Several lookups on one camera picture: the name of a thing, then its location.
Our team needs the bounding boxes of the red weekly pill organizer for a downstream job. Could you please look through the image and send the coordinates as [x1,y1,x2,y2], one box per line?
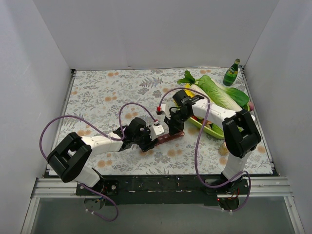
[156,131,185,145]

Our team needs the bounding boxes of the clear pill bottle yellow pills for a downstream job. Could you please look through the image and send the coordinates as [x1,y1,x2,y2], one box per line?
[218,142,229,156]

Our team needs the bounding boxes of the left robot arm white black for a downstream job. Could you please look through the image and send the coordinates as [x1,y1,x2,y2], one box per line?
[47,117,164,195]

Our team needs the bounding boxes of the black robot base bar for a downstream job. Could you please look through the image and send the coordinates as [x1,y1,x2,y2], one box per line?
[75,174,252,207]

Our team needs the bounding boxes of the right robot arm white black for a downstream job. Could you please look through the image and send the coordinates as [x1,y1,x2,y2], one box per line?
[156,87,261,194]

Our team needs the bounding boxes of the yellow napa cabbage toy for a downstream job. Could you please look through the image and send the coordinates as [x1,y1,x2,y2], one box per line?
[184,83,201,97]

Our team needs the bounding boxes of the white daikon radish toy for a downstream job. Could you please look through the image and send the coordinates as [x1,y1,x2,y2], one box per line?
[177,70,208,94]

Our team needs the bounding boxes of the green plastic basket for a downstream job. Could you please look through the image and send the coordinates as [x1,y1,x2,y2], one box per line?
[190,104,251,140]

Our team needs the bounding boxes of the floral tablecloth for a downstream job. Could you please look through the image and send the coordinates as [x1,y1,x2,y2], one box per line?
[47,67,273,176]

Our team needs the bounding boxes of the green napa cabbage toy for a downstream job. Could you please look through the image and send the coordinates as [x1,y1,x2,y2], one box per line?
[195,75,250,112]

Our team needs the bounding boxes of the green glass bottle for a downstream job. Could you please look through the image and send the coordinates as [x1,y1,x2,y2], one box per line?
[223,58,240,86]

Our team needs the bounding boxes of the pink radish toy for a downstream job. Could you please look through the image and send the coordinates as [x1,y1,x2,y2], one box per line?
[248,101,254,111]

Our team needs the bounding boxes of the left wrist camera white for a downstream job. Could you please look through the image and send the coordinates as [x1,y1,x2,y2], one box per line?
[149,125,165,141]

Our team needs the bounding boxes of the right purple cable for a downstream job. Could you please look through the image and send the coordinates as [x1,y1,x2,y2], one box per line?
[158,87,251,212]

